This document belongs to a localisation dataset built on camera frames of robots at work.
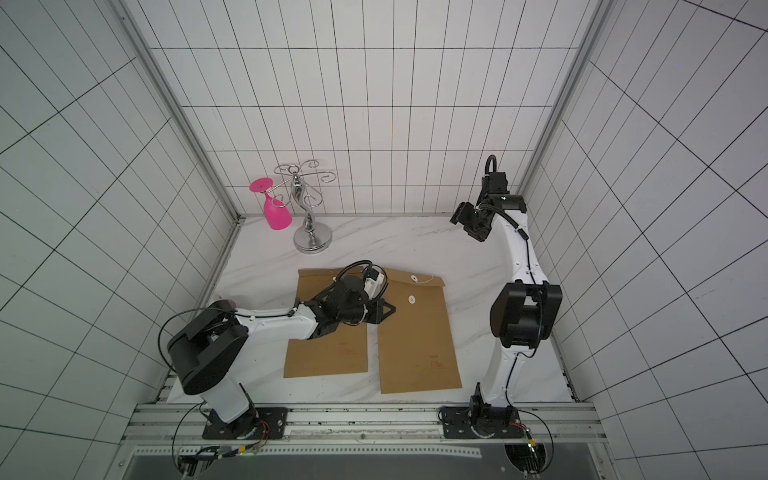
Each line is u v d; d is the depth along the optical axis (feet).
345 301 2.20
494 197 2.04
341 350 2.79
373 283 2.59
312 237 3.65
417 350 2.78
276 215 3.25
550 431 2.28
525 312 1.61
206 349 1.50
